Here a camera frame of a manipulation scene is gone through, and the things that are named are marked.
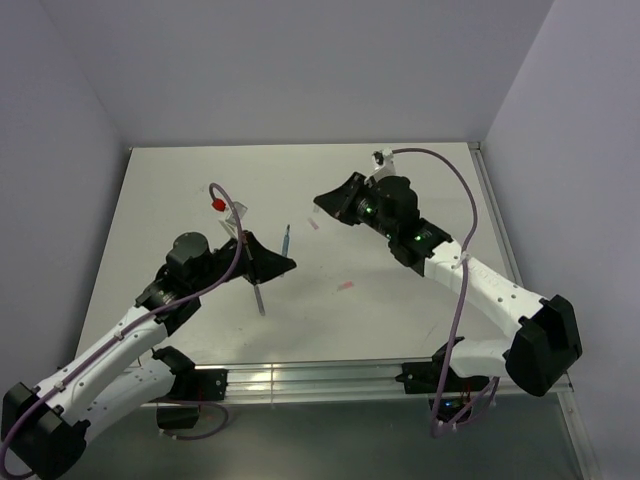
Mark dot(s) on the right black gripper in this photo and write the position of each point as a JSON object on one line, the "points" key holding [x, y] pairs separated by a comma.
{"points": [[340, 201]]}

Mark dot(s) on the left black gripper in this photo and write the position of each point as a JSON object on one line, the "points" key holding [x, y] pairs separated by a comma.
{"points": [[261, 264]]}

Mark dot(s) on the blue pen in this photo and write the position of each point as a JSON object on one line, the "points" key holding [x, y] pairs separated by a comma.
{"points": [[286, 241]]}

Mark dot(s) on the purple-tinted pen cap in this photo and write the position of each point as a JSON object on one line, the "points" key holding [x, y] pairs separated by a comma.
{"points": [[313, 224]]}

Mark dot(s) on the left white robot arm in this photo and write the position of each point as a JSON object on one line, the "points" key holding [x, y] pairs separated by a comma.
{"points": [[48, 426]]}

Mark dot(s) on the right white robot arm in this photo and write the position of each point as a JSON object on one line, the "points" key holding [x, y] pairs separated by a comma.
{"points": [[541, 337]]}

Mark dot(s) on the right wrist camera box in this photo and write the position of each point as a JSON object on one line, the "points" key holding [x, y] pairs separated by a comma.
{"points": [[384, 166]]}

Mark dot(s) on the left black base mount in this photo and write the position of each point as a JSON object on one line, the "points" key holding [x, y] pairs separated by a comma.
{"points": [[209, 384]]}

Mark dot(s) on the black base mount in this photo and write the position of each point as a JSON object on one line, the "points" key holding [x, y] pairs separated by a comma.
{"points": [[419, 377], [209, 384]]}

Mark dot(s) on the aluminium rail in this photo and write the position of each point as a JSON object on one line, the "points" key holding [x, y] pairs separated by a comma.
{"points": [[315, 382]]}

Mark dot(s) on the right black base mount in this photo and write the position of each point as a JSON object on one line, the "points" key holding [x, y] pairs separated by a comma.
{"points": [[419, 377]]}

